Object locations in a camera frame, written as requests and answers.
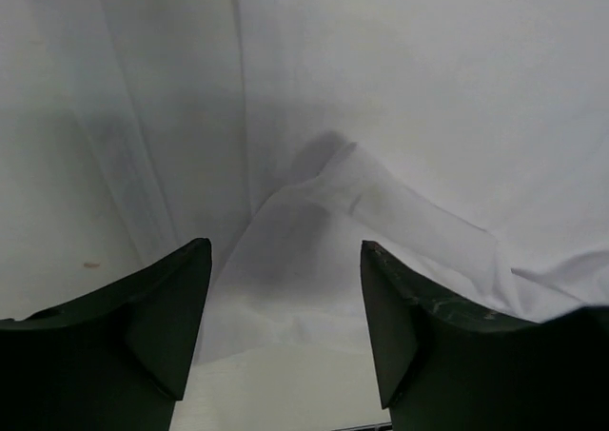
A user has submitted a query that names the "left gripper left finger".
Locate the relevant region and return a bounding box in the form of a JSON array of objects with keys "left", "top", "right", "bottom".
[{"left": 1, "top": 238, "right": 212, "bottom": 430}]

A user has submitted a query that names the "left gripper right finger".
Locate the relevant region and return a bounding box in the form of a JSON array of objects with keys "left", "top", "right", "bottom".
[{"left": 361, "top": 241, "right": 608, "bottom": 430}]

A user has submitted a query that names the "white t shirt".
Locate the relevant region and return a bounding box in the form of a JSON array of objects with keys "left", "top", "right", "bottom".
[{"left": 0, "top": 0, "right": 609, "bottom": 370}]

